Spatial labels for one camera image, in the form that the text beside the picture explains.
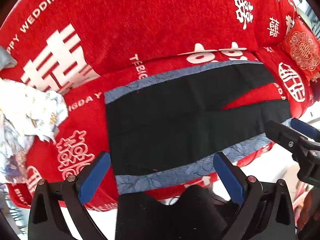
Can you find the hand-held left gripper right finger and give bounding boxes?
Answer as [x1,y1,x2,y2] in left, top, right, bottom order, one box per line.
[214,151,297,240]

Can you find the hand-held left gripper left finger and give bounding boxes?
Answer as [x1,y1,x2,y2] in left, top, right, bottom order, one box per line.
[27,151,112,240]

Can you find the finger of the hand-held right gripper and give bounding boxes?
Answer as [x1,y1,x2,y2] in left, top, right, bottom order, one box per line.
[291,118,320,144]
[265,120,304,154]

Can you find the black pants with blue trim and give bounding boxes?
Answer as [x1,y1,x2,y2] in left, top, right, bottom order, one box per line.
[104,60,293,195]

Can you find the dark cloth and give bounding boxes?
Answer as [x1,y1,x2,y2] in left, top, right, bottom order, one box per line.
[115,185,227,240]

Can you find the red cushion with gold pattern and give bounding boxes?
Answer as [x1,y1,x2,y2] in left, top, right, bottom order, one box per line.
[277,17,320,82]

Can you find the white floral cloth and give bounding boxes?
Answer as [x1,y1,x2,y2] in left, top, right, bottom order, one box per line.
[0,78,69,184]

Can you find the grey cloth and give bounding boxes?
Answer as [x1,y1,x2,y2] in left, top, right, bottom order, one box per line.
[0,45,17,70]

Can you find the red printed sofa cover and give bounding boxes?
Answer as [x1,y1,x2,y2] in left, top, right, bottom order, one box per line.
[0,0,320,212]

